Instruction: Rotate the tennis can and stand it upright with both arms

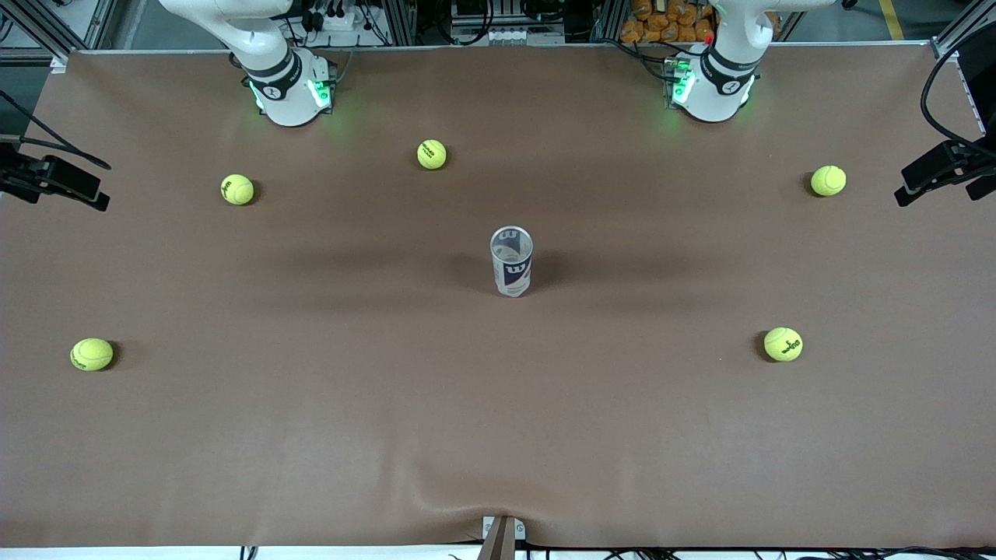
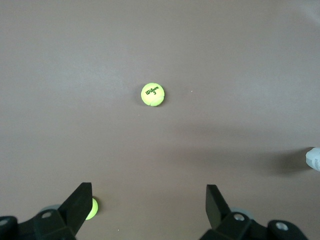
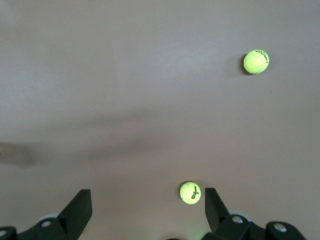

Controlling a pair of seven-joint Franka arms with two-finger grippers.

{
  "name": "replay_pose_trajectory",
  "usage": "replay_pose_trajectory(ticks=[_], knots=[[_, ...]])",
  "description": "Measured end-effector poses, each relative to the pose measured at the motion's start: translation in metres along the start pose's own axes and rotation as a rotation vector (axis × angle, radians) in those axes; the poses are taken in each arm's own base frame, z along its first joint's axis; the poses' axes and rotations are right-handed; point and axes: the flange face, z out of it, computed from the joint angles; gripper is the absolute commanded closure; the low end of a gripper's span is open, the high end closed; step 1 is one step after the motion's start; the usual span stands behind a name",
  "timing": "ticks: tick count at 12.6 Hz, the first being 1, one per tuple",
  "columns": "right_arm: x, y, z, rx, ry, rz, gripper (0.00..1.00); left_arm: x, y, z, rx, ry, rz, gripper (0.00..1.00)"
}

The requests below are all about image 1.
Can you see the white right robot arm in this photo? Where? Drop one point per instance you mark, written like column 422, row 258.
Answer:
column 288, row 93

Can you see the yellow-green tennis ball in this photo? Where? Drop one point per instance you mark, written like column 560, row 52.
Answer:
column 828, row 180
column 92, row 354
column 237, row 189
column 783, row 344
column 432, row 154

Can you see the aluminium frame post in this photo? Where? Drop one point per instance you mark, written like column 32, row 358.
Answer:
column 607, row 19
column 401, row 19
column 35, row 27
column 965, row 31

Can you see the brown mounting post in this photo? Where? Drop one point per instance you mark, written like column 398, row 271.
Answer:
column 498, row 548

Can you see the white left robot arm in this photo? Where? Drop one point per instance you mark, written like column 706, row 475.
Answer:
column 720, row 85

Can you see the clear tennis ball can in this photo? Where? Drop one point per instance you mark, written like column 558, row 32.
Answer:
column 513, row 272

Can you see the grey metal clamp bracket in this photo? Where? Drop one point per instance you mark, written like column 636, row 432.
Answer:
column 520, row 531

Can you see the power strip with black plugs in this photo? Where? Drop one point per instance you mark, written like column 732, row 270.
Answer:
column 334, row 17

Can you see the black control box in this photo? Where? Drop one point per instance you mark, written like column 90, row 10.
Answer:
column 475, row 9

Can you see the orange snack bags pile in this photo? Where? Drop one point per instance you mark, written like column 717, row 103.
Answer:
column 669, row 19

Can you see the white power strip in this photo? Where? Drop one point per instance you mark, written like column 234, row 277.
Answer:
column 523, row 36

